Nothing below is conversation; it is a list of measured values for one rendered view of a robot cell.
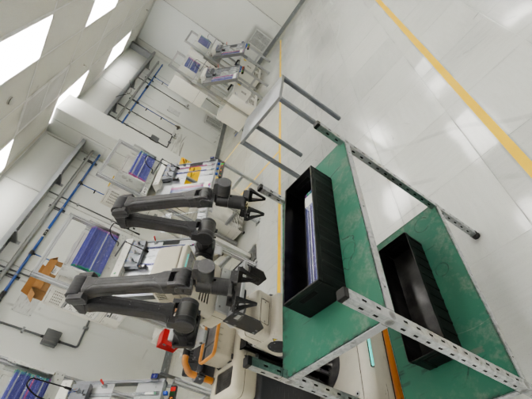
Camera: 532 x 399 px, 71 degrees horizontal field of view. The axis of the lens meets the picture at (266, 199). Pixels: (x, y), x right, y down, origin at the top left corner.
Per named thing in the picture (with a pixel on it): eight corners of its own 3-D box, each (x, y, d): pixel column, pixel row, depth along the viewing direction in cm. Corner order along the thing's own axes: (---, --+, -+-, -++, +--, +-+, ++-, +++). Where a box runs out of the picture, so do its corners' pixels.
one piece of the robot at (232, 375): (309, 442, 202) (169, 399, 174) (305, 347, 244) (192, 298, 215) (352, 426, 184) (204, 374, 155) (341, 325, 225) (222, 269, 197)
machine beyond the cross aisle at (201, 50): (271, 58, 911) (203, 8, 845) (271, 70, 847) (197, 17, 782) (241, 100, 983) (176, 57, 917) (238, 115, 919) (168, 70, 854)
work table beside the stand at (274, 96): (342, 141, 381) (279, 96, 353) (298, 180, 424) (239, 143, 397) (340, 116, 412) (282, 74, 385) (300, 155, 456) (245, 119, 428)
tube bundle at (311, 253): (310, 199, 160) (304, 195, 159) (321, 189, 156) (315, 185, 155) (317, 301, 121) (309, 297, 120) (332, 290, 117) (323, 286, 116)
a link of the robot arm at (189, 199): (123, 203, 169) (114, 220, 161) (117, 193, 165) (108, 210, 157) (215, 193, 162) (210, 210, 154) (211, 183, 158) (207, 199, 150)
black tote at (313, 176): (305, 203, 165) (284, 191, 162) (331, 178, 156) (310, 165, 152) (309, 318, 122) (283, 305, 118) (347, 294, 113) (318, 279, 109)
